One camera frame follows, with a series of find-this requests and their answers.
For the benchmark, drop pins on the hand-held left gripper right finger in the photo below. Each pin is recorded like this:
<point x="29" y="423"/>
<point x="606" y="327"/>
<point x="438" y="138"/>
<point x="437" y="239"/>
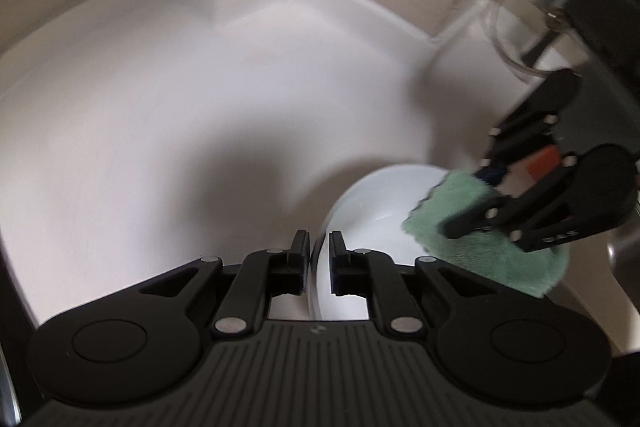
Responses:
<point x="337" y="259"/>

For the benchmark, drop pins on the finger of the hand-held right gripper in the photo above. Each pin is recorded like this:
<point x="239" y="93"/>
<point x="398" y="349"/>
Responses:
<point x="530" y="212"/>
<point x="537" y="114"/>

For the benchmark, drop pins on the black lid stand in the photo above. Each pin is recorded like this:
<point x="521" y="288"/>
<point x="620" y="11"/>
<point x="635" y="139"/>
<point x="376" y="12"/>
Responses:
<point x="537" y="44"/>

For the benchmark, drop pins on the black glass gas stove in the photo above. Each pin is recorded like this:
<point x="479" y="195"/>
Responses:
<point x="12" y="332"/>

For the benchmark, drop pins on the white ceramic bowl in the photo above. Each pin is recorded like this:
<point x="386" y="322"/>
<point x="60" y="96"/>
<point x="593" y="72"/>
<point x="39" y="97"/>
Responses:
<point x="380" y="207"/>

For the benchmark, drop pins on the orange-red object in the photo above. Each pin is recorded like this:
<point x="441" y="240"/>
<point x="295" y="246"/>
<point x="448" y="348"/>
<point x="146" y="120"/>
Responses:
<point x="544" y="161"/>

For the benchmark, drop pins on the green terry cloth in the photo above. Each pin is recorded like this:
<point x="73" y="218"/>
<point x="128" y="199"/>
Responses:
<point x="475" y="259"/>

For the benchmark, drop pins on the glass pot lid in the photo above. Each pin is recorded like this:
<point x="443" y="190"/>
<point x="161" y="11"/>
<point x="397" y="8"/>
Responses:
<point x="510" y="7"/>

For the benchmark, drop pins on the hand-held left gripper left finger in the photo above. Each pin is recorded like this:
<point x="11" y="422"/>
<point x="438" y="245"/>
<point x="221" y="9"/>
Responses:
<point x="300" y="259"/>

